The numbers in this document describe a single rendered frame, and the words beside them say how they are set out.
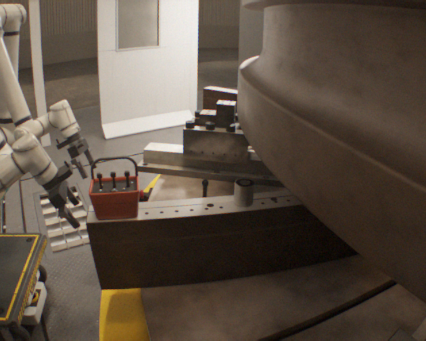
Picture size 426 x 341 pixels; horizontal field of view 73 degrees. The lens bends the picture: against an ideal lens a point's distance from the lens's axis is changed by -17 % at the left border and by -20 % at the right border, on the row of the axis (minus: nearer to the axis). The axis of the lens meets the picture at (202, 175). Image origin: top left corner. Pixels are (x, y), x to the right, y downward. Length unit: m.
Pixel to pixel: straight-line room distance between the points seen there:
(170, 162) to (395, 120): 1.89
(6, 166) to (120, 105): 3.35
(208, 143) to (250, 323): 1.32
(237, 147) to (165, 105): 2.41
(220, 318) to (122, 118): 3.37
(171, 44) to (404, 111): 3.81
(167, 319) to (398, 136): 1.10
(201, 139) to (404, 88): 1.65
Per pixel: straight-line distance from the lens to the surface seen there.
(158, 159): 2.56
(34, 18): 4.12
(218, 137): 2.30
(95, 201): 1.31
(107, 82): 4.24
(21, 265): 1.84
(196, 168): 2.49
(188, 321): 1.43
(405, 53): 0.96
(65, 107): 1.51
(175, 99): 4.63
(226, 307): 1.49
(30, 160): 1.10
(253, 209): 1.41
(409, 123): 0.94
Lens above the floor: 1.42
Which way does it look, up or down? 26 degrees down
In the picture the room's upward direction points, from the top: 1 degrees clockwise
